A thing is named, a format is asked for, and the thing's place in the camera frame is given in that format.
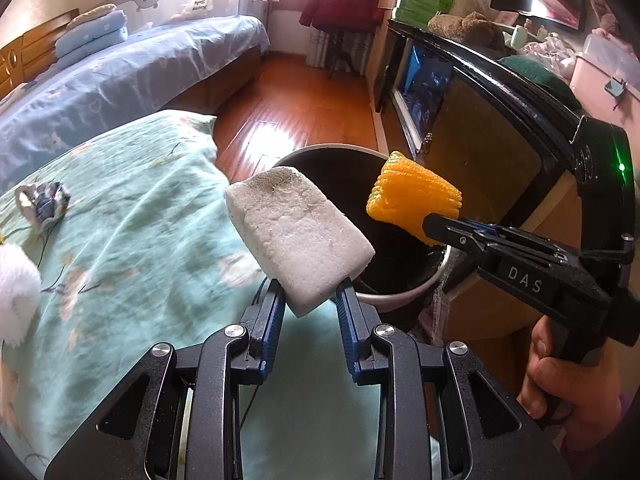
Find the blue folded pillows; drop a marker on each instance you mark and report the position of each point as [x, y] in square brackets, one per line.
[91, 25]

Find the white foam fruit net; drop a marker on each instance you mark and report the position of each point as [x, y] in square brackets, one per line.
[20, 283]

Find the orange foam fruit net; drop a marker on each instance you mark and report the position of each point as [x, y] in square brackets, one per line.
[405, 193]

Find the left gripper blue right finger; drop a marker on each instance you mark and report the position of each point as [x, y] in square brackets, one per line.
[354, 331]

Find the blue silver wrapper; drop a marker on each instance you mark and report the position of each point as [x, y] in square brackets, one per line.
[42, 204]

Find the brown plush toy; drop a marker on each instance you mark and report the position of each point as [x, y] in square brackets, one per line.
[473, 30]

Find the dark red hanging jacket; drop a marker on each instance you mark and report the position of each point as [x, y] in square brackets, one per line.
[351, 15]

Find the green boxes stack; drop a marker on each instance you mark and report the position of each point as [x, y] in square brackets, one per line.
[418, 13]

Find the white foam block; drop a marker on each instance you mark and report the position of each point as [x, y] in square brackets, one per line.
[297, 235]

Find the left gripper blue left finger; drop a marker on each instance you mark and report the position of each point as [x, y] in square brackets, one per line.
[267, 328]

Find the large bed blue cover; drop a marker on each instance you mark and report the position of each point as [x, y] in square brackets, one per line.
[64, 108]

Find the person's right hand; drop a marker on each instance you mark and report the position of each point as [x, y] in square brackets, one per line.
[593, 392]

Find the black glossy tv cabinet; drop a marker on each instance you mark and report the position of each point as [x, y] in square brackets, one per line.
[502, 140]

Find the pink storage box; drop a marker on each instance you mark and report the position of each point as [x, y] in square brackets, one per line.
[606, 82]

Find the wooden headboard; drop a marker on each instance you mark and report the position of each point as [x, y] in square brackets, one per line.
[24, 58]

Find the light green floral bedsheet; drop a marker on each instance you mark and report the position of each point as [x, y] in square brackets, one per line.
[146, 253]

